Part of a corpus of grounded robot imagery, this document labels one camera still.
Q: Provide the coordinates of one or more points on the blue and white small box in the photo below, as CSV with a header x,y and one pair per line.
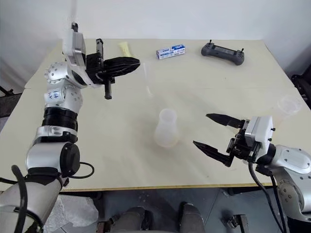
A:
x,y
170,52

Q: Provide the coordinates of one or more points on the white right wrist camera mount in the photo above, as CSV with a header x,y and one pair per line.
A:
x,y
260,131

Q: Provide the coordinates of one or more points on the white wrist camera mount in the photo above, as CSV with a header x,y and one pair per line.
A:
x,y
260,131
74,46

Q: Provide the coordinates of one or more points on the translucent plastic bottle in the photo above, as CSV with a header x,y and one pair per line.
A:
x,y
167,131

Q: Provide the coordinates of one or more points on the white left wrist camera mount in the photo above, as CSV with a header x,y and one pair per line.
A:
x,y
74,46

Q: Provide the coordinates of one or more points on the crumpled clear plastic wrap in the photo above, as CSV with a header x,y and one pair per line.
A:
x,y
73,212

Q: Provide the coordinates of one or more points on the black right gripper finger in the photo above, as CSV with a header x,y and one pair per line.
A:
x,y
213,153
223,119

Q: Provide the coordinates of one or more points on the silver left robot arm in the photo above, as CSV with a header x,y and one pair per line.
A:
x,y
53,153

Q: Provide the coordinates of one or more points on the dark metal frame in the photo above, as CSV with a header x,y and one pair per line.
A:
x,y
6,91

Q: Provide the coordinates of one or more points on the dark rounded shape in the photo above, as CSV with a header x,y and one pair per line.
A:
x,y
192,218
131,219

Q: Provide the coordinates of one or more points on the clear cup with orange liquid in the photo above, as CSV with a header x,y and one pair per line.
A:
x,y
289,104

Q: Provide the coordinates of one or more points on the black equipment with wheel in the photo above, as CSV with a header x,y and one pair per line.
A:
x,y
302,87

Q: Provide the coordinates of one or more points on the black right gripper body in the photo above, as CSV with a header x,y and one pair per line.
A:
x,y
239,146

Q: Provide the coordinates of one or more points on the grey handheld remote controller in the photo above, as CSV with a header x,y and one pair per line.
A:
x,y
222,53

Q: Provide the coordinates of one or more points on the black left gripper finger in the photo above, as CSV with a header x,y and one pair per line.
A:
x,y
121,71
121,61

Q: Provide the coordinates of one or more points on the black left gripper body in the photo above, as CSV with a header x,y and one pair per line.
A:
x,y
93,64

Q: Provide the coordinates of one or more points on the black metal bracket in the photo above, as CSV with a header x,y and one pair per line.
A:
x,y
238,221

